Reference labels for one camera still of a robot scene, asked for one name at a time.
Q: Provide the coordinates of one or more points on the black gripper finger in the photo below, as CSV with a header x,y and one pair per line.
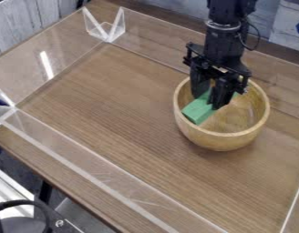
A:
x,y
200,81
222,93

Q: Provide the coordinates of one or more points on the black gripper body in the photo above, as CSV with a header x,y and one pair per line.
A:
x,y
231,69

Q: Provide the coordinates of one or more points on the green rectangular block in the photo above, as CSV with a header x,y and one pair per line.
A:
x,y
196,108

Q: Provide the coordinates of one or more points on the brown wooden bowl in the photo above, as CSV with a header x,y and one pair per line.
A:
x,y
231,127

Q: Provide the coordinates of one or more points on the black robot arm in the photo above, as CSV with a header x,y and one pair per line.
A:
x,y
227,30

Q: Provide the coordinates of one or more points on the clear acrylic table barrier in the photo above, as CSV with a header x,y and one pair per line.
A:
x,y
88,120

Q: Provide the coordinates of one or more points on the white box with blue mark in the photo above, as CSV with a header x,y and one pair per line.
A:
x,y
285,31

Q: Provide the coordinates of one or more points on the black table leg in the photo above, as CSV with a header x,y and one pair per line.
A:
x,y
45,192

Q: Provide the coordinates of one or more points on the clear acrylic corner bracket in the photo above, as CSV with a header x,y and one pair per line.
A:
x,y
105,31

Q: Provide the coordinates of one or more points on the grey metal base plate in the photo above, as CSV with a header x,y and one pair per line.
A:
x,y
80,218

